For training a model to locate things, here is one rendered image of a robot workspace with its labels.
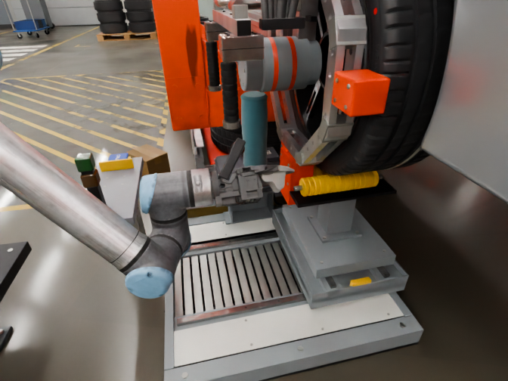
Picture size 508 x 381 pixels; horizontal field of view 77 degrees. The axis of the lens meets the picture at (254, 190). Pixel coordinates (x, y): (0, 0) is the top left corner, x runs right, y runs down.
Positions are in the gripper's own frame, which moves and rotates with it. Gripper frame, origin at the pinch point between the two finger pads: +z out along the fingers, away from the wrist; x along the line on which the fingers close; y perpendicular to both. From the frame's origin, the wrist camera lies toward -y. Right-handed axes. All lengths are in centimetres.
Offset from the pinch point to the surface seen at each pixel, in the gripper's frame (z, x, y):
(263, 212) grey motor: 7, -79, 0
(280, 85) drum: 2.0, 0.2, -23.4
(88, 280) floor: -73, -72, 19
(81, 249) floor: -81, -88, 5
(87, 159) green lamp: -51, -9, -11
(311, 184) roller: 9.9, -12.7, 2.4
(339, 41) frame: 7.1, 25.0, -17.9
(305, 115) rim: 17.0, -23.5, -24.8
